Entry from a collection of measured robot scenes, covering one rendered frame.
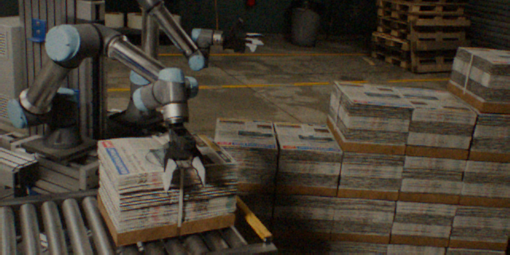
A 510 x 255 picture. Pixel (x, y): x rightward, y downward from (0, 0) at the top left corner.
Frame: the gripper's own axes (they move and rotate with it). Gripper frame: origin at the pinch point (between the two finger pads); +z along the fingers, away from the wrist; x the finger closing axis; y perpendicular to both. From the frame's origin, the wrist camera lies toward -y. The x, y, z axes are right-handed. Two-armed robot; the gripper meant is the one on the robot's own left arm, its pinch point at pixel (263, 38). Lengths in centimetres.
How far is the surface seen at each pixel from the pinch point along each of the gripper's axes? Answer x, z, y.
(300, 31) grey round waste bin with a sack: -650, 53, 187
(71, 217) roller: 117, -53, 28
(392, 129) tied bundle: 39, 62, 23
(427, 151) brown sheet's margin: 39, 80, 32
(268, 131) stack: 25.3, 7.3, 37.7
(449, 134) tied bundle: 36, 88, 24
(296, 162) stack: 45, 22, 41
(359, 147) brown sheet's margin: 42, 49, 32
